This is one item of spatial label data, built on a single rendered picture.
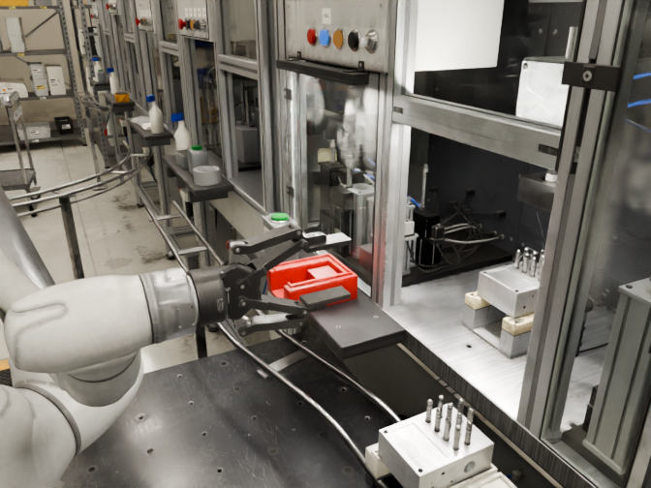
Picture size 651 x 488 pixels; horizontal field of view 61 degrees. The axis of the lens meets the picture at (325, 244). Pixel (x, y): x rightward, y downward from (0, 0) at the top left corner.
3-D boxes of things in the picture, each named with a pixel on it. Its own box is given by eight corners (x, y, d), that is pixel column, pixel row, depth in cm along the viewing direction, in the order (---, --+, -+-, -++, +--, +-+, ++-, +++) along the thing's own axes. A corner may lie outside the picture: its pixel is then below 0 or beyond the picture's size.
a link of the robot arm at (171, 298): (147, 291, 64) (199, 282, 66) (135, 262, 72) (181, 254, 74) (157, 358, 68) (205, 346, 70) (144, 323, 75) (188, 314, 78)
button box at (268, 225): (263, 260, 134) (261, 214, 129) (293, 255, 137) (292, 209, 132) (275, 273, 127) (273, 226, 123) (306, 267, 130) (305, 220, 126)
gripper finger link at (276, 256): (232, 282, 76) (227, 274, 75) (298, 237, 78) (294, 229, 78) (241, 293, 73) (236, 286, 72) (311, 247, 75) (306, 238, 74)
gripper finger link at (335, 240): (297, 245, 78) (297, 240, 78) (342, 236, 81) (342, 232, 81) (307, 253, 76) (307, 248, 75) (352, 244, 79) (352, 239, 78)
